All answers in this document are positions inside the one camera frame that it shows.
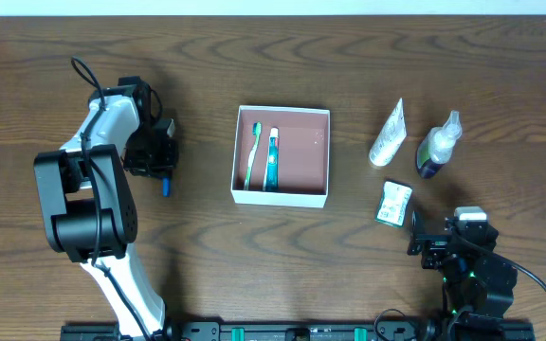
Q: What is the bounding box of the green and white packet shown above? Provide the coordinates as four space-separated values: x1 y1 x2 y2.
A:
374 181 412 228

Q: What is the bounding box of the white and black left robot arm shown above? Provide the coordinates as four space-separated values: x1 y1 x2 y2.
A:
33 76 178 340

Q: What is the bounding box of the green and white toothbrush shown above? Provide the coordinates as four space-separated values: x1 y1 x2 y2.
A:
244 121 263 190

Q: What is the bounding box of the teal toothpaste tube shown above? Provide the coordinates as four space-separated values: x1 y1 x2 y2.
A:
263 127 279 192

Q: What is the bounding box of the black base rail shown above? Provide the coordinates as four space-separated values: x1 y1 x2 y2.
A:
60 320 536 341

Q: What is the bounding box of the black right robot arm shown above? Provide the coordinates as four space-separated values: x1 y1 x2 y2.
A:
407 206 518 319

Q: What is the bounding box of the white box with red interior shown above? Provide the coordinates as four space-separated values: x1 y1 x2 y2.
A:
230 105 331 208

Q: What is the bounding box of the clear spray bottle dark liquid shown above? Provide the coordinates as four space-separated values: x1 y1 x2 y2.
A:
415 110 463 179

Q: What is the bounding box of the white cream tube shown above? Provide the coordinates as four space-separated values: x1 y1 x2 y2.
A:
369 99 407 167

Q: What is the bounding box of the blue disposable razor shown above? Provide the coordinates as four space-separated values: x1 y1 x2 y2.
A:
162 177 172 197

